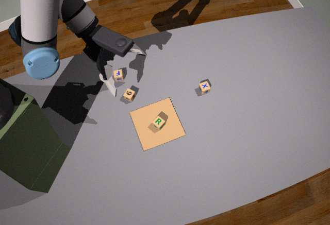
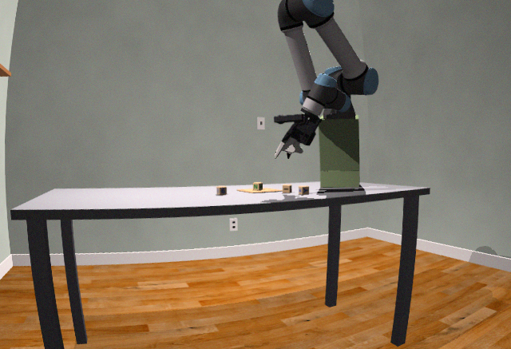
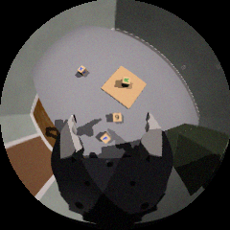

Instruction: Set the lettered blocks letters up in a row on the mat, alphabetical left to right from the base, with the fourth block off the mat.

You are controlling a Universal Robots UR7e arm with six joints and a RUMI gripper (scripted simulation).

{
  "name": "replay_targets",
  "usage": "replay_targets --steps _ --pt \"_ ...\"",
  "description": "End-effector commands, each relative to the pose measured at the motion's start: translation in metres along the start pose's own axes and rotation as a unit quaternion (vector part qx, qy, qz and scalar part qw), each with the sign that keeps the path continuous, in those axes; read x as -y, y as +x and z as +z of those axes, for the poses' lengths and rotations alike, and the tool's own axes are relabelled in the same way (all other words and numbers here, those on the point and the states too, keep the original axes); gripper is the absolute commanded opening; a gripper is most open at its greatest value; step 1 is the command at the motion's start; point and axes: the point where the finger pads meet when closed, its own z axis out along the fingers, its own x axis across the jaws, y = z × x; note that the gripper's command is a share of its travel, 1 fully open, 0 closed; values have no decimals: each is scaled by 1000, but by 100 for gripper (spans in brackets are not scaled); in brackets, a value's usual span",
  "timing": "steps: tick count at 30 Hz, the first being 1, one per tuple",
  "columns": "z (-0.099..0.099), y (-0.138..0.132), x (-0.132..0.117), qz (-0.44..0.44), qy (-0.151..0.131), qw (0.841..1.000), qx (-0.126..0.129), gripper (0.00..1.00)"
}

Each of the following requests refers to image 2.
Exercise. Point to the tan square mat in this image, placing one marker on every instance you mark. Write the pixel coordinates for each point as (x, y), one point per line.
(259, 191)

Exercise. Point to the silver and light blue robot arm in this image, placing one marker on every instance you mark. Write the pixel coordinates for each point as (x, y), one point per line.
(325, 93)

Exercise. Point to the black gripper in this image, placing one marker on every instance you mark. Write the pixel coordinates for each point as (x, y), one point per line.
(297, 132)

